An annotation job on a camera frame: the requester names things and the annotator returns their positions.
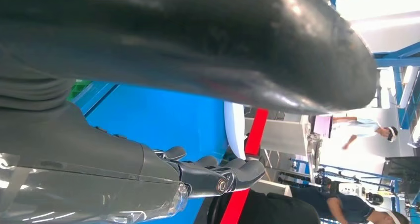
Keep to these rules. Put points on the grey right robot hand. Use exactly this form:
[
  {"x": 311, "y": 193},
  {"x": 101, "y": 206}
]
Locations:
[{"x": 197, "y": 35}]

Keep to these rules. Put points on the blue metal shelf rack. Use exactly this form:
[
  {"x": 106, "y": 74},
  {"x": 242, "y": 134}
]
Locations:
[{"x": 157, "y": 124}]

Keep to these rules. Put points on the white plastic cover part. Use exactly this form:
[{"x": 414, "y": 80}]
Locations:
[{"x": 234, "y": 127}]

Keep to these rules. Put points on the red barrier belt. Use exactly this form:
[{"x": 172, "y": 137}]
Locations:
[
  {"x": 234, "y": 209},
  {"x": 257, "y": 130}
]

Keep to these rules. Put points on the green folded plastic crate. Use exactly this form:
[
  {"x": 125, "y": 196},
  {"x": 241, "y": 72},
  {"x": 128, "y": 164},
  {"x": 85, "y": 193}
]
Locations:
[{"x": 78, "y": 89}]

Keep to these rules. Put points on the white desk panel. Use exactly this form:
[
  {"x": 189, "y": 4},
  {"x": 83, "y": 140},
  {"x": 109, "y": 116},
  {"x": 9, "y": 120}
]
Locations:
[{"x": 279, "y": 137}]

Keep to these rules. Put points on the pink lit monitor screen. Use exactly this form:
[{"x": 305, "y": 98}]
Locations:
[{"x": 323, "y": 127}]

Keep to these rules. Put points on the person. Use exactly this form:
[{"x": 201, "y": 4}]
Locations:
[
  {"x": 279, "y": 209},
  {"x": 361, "y": 127},
  {"x": 347, "y": 206}
]

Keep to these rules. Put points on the blue metal frame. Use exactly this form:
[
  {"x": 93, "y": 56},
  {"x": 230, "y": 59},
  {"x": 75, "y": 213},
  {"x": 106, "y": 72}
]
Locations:
[{"x": 400, "y": 60}]

